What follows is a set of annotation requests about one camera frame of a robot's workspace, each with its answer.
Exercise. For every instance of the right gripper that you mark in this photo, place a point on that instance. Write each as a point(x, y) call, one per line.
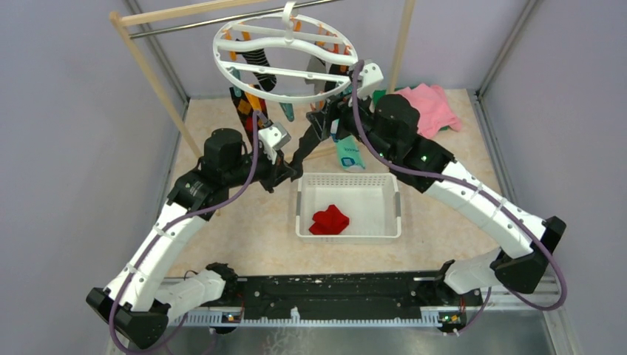
point(335, 108)

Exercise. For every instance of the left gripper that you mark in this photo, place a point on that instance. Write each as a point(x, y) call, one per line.
point(276, 172)

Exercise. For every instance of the teal sock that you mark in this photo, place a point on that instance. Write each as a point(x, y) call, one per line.
point(347, 151)

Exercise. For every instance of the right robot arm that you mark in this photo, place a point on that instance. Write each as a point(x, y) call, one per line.
point(524, 240)

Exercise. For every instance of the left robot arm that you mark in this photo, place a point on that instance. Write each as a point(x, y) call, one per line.
point(136, 305)

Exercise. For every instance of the white round sock hanger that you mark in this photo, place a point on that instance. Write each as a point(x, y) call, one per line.
point(300, 50)

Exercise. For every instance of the black white striped sock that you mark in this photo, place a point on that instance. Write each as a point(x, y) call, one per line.
point(258, 57)

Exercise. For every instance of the white plastic basket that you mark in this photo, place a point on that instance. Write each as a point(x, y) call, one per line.
point(370, 201)

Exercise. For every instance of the pink cloth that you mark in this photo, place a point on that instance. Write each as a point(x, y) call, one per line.
point(433, 107)

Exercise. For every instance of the metal hanging rod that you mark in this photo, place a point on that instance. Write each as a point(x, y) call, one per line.
point(225, 19)

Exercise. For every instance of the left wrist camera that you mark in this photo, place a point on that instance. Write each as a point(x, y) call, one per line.
point(274, 137)

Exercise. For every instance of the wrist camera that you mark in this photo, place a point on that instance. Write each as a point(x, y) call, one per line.
point(274, 137)
point(369, 78)

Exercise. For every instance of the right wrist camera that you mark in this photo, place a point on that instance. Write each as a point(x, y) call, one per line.
point(369, 78)

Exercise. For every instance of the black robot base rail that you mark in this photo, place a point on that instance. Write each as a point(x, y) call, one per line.
point(382, 298)

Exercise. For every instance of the wooden drying rack frame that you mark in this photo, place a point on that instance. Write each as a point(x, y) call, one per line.
point(141, 19)

